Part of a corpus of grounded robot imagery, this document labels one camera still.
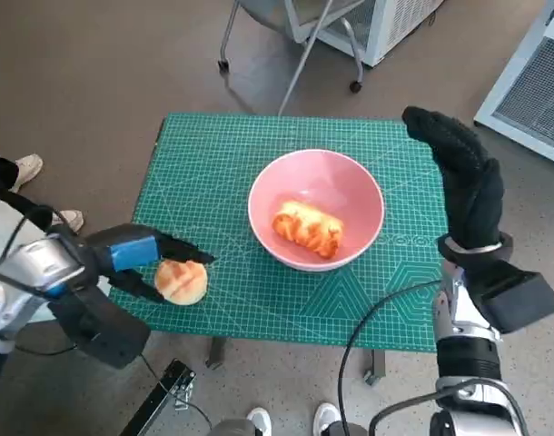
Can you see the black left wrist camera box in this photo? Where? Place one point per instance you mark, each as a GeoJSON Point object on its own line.
{"type": "Point", "coordinates": [109, 336]}

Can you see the grey chair with casters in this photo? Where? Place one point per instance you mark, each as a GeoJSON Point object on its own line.
{"type": "Point", "coordinates": [299, 59]}

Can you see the grey metal table leg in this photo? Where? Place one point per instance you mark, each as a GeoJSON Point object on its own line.
{"type": "Point", "coordinates": [215, 354]}
{"type": "Point", "coordinates": [374, 365]}

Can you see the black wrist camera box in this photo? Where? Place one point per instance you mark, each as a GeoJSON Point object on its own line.
{"type": "Point", "coordinates": [109, 336]}
{"type": "Point", "coordinates": [517, 300]}

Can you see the person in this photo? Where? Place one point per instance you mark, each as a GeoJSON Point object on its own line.
{"type": "Point", "coordinates": [0, 175]}

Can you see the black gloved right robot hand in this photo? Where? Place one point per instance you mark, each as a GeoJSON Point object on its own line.
{"type": "Point", "coordinates": [474, 195]}

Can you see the black bar with clamp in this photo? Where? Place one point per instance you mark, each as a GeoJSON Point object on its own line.
{"type": "Point", "coordinates": [159, 399]}

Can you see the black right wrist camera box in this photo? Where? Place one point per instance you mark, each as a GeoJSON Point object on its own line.
{"type": "Point", "coordinates": [517, 300]}

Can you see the white shoe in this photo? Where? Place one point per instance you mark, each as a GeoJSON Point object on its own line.
{"type": "Point", "coordinates": [327, 418]}
{"type": "Point", "coordinates": [260, 420]}

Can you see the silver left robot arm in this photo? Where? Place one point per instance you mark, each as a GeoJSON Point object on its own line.
{"type": "Point", "coordinates": [36, 263]}

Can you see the green cutting mat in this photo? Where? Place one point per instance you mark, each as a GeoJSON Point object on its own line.
{"type": "Point", "coordinates": [259, 309]}

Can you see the long braided toy bread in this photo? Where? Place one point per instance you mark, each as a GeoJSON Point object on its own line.
{"type": "Point", "coordinates": [309, 229]}

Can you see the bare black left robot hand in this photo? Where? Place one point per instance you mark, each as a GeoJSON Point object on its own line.
{"type": "Point", "coordinates": [131, 254]}

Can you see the white unit with grille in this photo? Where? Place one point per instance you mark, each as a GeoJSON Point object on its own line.
{"type": "Point", "coordinates": [531, 100]}

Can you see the white mesh-sided cabinet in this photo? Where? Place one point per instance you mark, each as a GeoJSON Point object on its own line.
{"type": "Point", "coordinates": [395, 27]}

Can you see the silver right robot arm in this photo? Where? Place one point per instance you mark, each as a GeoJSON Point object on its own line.
{"type": "Point", "coordinates": [467, 363]}

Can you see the pink bowl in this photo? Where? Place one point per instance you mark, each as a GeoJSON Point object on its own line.
{"type": "Point", "coordinates": [318, 177]}

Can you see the round scored toy bun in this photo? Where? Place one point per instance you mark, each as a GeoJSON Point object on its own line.
{"type": "Point", "coordinates": [186, 286]}

